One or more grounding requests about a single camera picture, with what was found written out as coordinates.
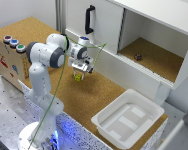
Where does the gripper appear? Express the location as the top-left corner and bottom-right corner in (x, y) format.
(67, 56), (95, 75)

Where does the yellow block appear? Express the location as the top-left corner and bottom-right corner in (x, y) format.
(74, 73), (83, 82)

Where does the white cabinet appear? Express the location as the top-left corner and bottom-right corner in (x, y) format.
(64, 0), (188, 108)

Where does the white sliding door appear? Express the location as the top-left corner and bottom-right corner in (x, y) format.
(66, 0), (125, 55)

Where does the purple block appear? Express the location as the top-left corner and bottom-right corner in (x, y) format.
(134, 53), (143, 62)

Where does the wooden drawer box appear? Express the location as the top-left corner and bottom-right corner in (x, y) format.
(0, 16), (63, 93)

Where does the green button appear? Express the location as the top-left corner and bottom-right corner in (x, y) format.
(15, 43), (27, 54)

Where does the blue button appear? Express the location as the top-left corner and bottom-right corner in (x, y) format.
(9, 38), (20, 49)

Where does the white plastic box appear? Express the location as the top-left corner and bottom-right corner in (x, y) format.
(90, 88), (166, 150)

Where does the red button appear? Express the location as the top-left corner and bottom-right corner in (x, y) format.
(3, 34), (13, 45)

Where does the green cable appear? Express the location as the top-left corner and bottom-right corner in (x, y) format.
(26, 34), (107, 150)

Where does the black door handle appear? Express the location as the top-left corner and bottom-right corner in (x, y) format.
(84, 4), (96, 36)

